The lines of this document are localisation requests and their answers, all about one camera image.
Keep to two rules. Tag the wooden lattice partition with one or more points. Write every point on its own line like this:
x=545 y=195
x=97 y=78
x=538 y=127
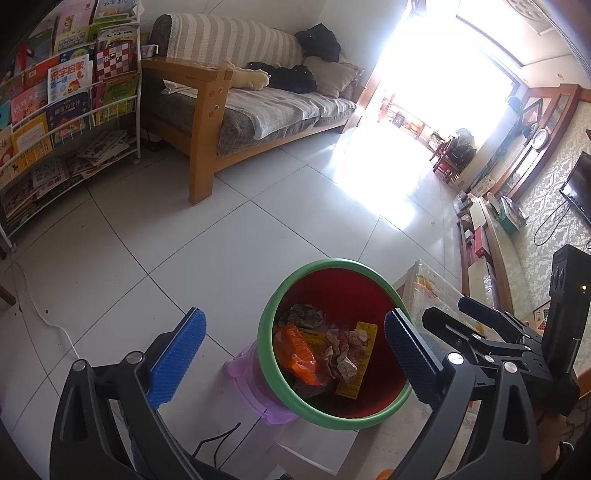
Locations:
x=554 y=90

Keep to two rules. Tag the beige cushion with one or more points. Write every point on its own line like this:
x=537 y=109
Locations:
x=330 y=76

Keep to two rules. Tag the wooden chair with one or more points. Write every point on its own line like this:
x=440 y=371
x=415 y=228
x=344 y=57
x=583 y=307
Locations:
x=455 y=157

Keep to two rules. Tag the star checkers board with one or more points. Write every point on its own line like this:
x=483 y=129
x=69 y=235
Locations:
x=541 y=316

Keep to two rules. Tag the long glass top cabinet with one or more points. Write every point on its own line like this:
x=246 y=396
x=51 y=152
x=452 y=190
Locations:
x=489 y=258

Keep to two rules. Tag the slim yellow box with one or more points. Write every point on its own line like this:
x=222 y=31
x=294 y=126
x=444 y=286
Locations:
x=353 y=387

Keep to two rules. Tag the brown red wrapper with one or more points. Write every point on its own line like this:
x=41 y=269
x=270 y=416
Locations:
x=346 y=353

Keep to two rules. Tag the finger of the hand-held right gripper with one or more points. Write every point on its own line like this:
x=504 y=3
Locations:
x=452 y=330
x=498 y=323

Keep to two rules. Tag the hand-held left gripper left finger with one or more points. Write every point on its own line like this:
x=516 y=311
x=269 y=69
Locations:
x=178 y=355

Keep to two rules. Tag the wall television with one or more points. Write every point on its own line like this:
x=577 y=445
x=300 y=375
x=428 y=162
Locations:
x=577 y=184

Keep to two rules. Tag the black clothing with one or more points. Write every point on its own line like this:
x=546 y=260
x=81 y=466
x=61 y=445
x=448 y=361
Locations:
x=291 y=78
x=321 y=41

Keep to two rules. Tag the person's right forearm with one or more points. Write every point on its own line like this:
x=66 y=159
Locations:
x=554 y=438

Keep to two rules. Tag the stack of books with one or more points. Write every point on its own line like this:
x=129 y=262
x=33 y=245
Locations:
x=508 y=214

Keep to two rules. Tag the round wall clock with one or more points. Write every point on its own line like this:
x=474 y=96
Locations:
x=540 y=139

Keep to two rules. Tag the wooden sofa with striped cover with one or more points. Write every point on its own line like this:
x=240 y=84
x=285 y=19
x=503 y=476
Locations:
x=258 y=115

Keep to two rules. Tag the red bin with green rim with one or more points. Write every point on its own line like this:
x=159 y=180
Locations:
x=337 y=290

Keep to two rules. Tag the cream plush toy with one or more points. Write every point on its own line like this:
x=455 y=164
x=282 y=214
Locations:
x=247 y=76

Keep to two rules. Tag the grey paper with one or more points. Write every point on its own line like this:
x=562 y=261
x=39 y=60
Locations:
x=300 y=316

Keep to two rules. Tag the orange snack bag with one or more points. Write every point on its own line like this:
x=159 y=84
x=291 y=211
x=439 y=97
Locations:
x=300 y=360

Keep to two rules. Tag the ceiling light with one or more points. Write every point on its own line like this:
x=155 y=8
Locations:
x=521 y=7

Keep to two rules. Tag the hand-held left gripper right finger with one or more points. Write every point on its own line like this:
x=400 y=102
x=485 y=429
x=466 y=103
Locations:
x=413 y=360

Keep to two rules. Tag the purple plastic stool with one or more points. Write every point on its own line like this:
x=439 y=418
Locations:
x=258 y=392

